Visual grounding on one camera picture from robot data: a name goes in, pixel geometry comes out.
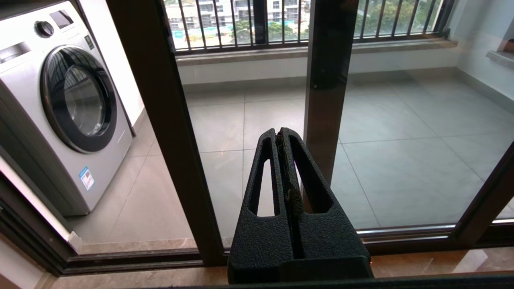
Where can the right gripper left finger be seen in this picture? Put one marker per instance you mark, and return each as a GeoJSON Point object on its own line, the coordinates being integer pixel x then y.
{"type": "Point", "coordinates": [261, 241]}

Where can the white front-load washing machine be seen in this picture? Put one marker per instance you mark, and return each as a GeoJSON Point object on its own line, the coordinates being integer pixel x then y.
{"type": "Point", "coordinates": [52, 100]}

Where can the short marble window sill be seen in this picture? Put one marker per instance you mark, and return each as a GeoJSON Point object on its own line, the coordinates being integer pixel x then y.
{"type": "Point", "coordinates": [502, 57]}

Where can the long marble window sill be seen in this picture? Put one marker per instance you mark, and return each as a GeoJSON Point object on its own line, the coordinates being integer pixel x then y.
{"type": "Point", "coordinates": [249, 55]}

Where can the dark framed balcony window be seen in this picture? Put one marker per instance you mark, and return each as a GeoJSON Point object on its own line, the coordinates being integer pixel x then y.
{"type": "Point", "coordinates": [261, 20]}

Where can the long black balcony railing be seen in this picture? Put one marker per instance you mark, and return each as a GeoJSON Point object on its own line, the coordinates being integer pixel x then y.
{"type": "Point", "coordinates": [209, 24]}

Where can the dark framed sliding glass door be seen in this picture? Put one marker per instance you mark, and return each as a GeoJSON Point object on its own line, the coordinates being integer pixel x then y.
{"type": "Point", "coordinates": [172, 140]}

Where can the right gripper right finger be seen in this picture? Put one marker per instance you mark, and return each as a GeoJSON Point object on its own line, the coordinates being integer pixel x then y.
{"type": "Point", "coordinates": [325, 237]}

